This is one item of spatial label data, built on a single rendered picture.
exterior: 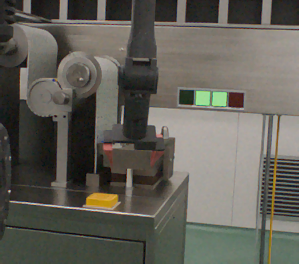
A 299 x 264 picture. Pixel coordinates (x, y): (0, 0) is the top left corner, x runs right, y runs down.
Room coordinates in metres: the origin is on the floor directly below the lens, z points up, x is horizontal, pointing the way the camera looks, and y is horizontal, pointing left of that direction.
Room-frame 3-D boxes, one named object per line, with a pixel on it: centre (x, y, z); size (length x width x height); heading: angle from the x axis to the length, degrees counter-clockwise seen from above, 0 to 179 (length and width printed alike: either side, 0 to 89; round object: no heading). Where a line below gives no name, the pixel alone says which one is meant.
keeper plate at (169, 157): (1.79, -0.08, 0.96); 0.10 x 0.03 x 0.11; 168
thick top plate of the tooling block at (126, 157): (1.79, 0.01, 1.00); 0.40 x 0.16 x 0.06; 168
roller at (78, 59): (1.79, 0.19, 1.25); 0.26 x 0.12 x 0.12; 168
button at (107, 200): (1.41, 0.11, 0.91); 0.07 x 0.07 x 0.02; 78
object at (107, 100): (1.77, 0.14, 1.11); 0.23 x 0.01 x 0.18; 168
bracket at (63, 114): (1.64, 0.26, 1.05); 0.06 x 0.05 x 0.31; 168
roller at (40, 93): (1.82, 0.31, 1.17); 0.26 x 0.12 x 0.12; 168
